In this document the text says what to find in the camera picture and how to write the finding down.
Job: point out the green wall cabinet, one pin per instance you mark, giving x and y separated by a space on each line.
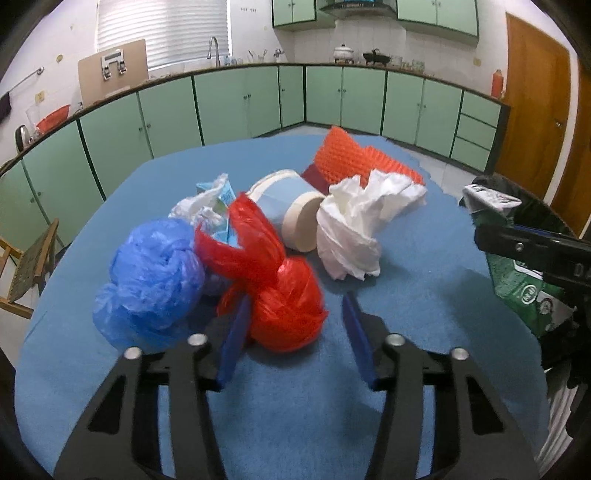
293 11
438 14

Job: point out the row of glass jars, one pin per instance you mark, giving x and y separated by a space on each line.
408 63

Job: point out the wooden chair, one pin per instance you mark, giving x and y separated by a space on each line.
32 263

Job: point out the dark cloth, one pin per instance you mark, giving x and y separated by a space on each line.
4 106

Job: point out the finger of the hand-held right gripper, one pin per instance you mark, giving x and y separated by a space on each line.
531 251

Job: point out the white window blind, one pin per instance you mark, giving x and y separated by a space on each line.
161 27

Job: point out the blue and white carton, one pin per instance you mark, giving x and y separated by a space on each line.
222 194

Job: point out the black trash bag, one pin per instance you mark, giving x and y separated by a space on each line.
540 207

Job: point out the metal kettle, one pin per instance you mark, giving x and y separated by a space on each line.
22 137

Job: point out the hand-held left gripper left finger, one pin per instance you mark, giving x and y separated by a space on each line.
235 337

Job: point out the crumpled white plastic bag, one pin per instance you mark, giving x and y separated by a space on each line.
187 207

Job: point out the black wok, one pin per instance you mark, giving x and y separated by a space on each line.
375 57

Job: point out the blue plastic bag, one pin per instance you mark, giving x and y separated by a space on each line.
147 277

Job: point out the crumpled white tissue paper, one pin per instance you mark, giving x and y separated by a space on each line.
351 230

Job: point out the orange foam net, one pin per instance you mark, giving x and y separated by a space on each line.
339 154
392 164

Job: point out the white cooking pot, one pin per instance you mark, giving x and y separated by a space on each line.
344 54

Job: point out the wooden door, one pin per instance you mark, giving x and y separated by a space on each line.
531 115

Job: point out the range hood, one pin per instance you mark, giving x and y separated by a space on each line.
358 5

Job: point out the green snack bag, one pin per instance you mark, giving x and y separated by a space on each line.
517 286

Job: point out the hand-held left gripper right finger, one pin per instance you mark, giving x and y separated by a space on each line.
356 333

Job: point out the blue table cloth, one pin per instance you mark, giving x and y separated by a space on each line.
415 277

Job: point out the blue paper cup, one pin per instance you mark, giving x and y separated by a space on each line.
281 198

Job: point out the clear plastic jug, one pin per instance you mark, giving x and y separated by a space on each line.
31 117

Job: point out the utensil holder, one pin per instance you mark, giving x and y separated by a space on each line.
258 56

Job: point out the wooden board with metal bracket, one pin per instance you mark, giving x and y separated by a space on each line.
92 78

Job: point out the metal kitchen faucet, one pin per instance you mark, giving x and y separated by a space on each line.
212 46

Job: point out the red plastic basin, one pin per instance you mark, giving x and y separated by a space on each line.
53 117

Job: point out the green base cabinets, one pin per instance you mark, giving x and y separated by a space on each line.
221 106

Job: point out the metal towel bar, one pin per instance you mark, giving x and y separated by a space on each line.
39 70

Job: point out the red plastic bag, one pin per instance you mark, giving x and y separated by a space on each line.
281 300

